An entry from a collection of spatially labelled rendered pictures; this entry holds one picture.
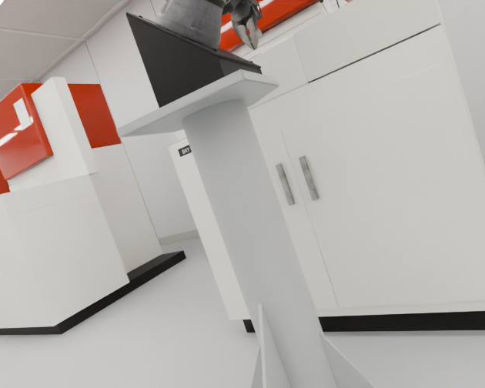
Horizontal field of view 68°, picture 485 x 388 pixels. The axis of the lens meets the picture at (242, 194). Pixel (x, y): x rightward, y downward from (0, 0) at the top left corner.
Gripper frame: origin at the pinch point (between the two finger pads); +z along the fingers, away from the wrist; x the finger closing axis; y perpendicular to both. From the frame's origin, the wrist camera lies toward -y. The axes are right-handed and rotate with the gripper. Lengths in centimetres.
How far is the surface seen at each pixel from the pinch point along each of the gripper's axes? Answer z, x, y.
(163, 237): 91, 303, 205
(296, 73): 14.9, -12.7, -4.2
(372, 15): 9.9, -36.7, -4.2
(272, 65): 9.4, -6.2, -4.3
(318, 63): 14.9, -19.7, -4.2
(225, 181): 37, -5, -44
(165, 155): -4, 253, 207
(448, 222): 67, -40, -5
